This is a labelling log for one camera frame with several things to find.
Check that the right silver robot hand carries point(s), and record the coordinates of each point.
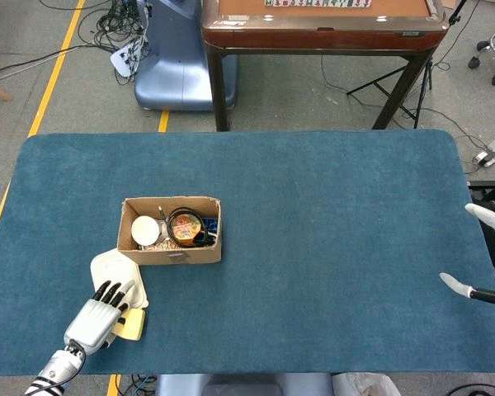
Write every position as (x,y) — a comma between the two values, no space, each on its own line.
(488,216)

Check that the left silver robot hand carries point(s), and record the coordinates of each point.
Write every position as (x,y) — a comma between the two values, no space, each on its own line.
(90,326)

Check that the yellow foam block with hole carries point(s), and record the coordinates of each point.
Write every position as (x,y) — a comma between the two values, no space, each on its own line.
(135,326)

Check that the white plastic tray lid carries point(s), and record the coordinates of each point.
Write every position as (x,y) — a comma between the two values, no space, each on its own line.
(115,272)

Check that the brown cardboard box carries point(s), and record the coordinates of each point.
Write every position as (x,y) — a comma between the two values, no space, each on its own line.
(181,257)

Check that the white patterned snack packet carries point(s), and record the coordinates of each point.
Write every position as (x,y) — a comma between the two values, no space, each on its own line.
(161,246)

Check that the white paper cup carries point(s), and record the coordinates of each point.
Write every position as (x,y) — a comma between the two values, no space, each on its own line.
(145,231)

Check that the orange jelly cup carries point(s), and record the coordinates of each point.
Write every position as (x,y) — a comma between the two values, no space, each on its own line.
(185,227)

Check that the chrome wheeled stool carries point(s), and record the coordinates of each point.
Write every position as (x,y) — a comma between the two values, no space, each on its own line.
(474,62)

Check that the blue snack packet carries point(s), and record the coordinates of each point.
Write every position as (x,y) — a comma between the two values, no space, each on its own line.
(212,224)

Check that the blue-grey robot torso base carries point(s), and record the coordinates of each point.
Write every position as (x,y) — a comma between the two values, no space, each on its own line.
(239,387)

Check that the black tripod stand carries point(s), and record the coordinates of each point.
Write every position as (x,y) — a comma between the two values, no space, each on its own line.
(375,81)

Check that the blue table cloth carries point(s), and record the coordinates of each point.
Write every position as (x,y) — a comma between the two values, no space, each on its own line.
(293,206)

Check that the white plastic bag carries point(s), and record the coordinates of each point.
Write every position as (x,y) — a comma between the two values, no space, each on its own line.
(367,387)

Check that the brown mahjong table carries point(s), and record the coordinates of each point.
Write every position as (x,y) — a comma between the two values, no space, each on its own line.
(313,37)

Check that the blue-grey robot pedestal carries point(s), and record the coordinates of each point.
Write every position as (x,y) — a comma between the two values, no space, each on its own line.
(169,74)

